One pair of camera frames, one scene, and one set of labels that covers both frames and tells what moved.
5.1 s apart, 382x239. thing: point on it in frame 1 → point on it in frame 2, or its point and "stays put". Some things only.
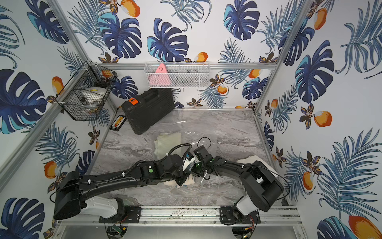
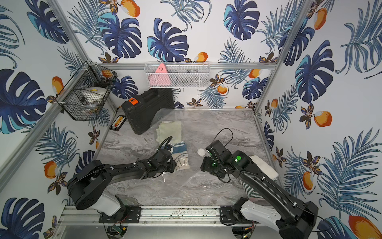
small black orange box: [118, 122] stays put
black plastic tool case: [149, 107] stays put
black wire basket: [82, 97] stays put
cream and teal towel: [189, 180] → [179, 153]
